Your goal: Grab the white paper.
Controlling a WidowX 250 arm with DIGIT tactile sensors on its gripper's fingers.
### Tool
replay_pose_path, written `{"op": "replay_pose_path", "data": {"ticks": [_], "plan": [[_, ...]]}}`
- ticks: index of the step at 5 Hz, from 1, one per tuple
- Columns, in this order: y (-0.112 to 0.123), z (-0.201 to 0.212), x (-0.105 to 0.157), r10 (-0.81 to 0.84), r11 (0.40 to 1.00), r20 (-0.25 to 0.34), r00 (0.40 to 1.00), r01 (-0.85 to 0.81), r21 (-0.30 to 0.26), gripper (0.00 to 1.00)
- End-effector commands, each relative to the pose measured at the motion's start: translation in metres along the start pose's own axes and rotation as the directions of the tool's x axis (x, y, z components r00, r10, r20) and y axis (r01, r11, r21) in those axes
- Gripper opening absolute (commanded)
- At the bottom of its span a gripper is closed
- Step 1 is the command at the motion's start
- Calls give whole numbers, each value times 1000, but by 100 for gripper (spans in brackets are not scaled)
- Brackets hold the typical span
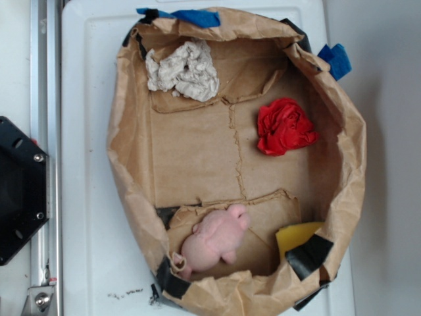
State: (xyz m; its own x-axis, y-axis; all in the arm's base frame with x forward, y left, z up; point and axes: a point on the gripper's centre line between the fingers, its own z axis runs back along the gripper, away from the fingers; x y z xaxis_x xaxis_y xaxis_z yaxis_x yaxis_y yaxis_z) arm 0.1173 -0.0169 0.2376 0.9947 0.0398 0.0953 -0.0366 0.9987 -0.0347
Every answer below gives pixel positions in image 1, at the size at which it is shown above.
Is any white paper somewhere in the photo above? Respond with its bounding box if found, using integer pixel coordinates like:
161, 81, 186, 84
145, 39, 220, 102

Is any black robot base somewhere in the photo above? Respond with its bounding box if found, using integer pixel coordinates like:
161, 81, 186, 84
0, 116, 48, 266

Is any crumpled red paper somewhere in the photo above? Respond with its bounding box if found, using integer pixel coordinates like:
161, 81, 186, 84
257, 97, 319, 157

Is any brown paper bag tray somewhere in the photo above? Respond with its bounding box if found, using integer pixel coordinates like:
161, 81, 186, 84
107, 7, 366, 315

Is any pink plush pig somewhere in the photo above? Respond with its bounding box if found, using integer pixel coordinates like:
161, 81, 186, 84
172, 204, 251, 280

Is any yellow sponge piece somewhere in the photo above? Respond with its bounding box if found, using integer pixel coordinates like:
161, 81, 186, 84
275, 222, 324, 261

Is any black tape bottom left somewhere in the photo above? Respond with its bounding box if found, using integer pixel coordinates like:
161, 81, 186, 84
152, 256, 192, 300

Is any black tape on yellow sponge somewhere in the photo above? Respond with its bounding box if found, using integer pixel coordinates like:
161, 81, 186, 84
285, 234, 334, 281

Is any blue tape top edge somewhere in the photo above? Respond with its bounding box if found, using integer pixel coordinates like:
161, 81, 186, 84
136, 8, 221, 28

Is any blue tape edge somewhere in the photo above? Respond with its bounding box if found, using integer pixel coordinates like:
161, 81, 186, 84
318, 43, 352, 80
136, 8, 221, 28

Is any black tape top left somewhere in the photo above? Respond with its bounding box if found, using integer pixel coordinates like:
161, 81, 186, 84
122, 27, 147, 60

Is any black tape top right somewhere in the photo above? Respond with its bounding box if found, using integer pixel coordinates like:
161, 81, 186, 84
280, 18, 326, 74

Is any white plastic board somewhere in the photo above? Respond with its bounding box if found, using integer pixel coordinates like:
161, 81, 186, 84
60, 0, 358, 316

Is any blue tape right edge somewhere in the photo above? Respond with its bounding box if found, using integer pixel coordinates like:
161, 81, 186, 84
318, 43, 352, 80

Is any aluminium rail frame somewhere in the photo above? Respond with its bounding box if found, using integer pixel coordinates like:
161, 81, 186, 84
22, 1, 64, 315

